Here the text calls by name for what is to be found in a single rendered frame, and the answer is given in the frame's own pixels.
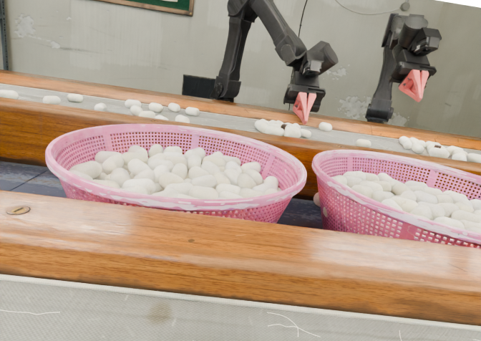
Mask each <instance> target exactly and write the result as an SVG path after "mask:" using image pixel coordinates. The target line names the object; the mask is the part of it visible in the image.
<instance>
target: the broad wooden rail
mask: <svg viewBox="0 0 481 341"><path fill-rule="evenodd" d="M0 84H5V85H16V86H21V87H30V88H36V89H41V90H51V91H57V92H66V93H72V94H79V95H87V96H93V97H102V98H108V99H113V100H123V101H126V100H138V101H140V102H141V103H144V104H150V103H152V102H154V103H157V104H161V105H162V106H164V107H168V105H169V104H170V103H175V104H178V105H179V106H180V109H185V110H186V108H187V107H194V108H198V109H199V111H201V112H210V113H215V114H221V115H231V116H236V117H246V118H251V119H257V120H261V119H264V120H267V121H270V120H275V121H277V120H280V121H281V122H283V123H291V124H294V123H297V124H299V125H302V126H308V127H313V128H319V124H320V123H322V122H324V123H329V124H331V126H332V130H338V131H344V132H349V133H359V134H365V135H374V136H379V137H385V138H395V139H400V138H401V137H402V136H405V137H407V138H416V139H418V140H423V141H424V142H427V141H431V142H435V143H439V144H440V145H446V146H455V147H458V148H466V149H472V150H481V138H479V137H473V136H468V135H458V134H453V133H443V132H437V131H432V130H423V129H417V128H408V127H402V126H397V125H388V124H382V123H373V122H367V121H362V120H352V119H347V118H342V117H332V116H326V115H317V114H311V113H309V116H308V121H307V123H306V124H305V125H304V124H303V123H302V121H301V119H300V118H299V117H298V115H297V114H296V113H295V112H294V111H291V110H282V109H276V108H271V107H261V106H256V105H247V104H241V103H235V102H226V101H220V100H211V99H205V98H200V97H191V96H185V95H176V94H170V93H165V92H156V91H150V90H141V89H135V88H130V87H120V86H114V85H105V84H100V83H94V82H85V81H79V80H70V79H64V78H59V77H50V76H44V75H35V74H29V73H24V72H15V71H9V70H3V69H0Z"/></svg>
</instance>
